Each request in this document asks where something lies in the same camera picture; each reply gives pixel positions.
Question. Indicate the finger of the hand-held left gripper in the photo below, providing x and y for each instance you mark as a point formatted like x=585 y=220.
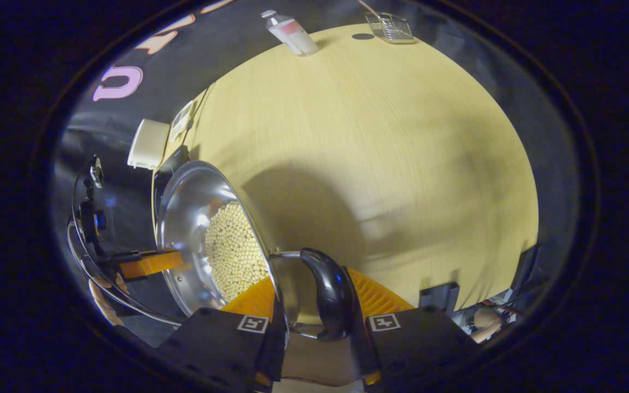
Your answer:
x=150 y=263

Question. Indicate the white divided dish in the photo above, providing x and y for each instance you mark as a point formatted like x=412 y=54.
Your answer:
x=181 y=123

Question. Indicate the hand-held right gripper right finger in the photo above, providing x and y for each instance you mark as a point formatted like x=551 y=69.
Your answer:
x=418 y=344

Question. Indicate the black induction cooktop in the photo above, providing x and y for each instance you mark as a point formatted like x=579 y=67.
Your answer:
x=175 y=159

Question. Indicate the clear glass cup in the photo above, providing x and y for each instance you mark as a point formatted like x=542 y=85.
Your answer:
x=391 y=30

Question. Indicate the small clear plastic bottle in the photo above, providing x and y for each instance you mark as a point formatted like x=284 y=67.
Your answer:
x=295 y=35

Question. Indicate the pile of yellow soybeans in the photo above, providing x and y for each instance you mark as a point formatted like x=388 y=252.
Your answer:
x=232 y=251

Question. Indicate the white toaster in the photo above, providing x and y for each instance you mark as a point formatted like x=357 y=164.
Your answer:
x=148 y=144

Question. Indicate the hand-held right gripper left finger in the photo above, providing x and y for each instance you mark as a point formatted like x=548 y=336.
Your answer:
x=216 y=338

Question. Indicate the thin wooden stick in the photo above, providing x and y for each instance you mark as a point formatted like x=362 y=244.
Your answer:
x=369 y=7

